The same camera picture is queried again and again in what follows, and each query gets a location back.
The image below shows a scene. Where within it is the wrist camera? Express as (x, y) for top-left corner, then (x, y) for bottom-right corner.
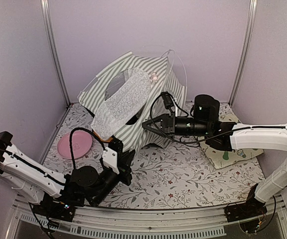
(161, 92), (179, 117)
(102, 138), (123, 174)

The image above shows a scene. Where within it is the yellow double pet feeder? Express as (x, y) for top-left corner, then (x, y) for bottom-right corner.
(93, 131), (114, 143)

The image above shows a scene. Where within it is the right aluminium frame post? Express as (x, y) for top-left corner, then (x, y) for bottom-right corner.
(228, 0), (258, 107)

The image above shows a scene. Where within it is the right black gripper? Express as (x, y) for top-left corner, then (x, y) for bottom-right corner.
(143, 110), (210, 137)

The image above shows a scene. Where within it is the floral table cloth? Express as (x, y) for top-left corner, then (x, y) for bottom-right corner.
(43, 103), (265, 209)

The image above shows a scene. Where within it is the avocado print cushion mat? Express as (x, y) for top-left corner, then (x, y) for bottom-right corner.
(200, 105), (264, 169)

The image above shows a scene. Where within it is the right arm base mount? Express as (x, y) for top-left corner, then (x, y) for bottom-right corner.
(224, 184), (267, 234)

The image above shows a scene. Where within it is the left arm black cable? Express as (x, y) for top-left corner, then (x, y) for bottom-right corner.
(68, 127), (108, 170)

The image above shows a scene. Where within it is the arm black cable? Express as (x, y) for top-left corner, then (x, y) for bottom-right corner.
(150, 93), (287, 147)
(68, 127), (108, 170)

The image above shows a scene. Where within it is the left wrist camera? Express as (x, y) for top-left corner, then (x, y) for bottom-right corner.
(102, 138), (123, 174)

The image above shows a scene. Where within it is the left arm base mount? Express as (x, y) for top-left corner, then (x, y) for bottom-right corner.
(32, 196), (76, 222)

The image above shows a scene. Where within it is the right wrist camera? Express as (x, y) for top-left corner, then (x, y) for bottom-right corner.
(161, 92), (179, 117)

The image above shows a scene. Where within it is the aluminium frame post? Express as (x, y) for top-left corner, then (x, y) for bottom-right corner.
(228, 0), (258, 107)
(40, 0), (71, 106)

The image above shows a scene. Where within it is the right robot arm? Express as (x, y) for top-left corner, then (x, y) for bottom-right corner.
(142, 92), (287, 217)

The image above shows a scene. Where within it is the pink round plate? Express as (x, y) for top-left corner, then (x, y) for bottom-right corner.
(57, 130), (93, 160)

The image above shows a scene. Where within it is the striped fabric pet tent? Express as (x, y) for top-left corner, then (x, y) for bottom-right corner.
(77, 50), (189, 152)

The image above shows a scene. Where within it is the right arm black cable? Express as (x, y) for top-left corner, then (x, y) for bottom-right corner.
(150, 93), (287, 147)

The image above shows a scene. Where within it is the left aluminium frame post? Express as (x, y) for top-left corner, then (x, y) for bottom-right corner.
(40, 0), (71, 106)

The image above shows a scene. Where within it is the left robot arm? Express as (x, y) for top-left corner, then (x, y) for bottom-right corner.
(0, 131), (135, 216)

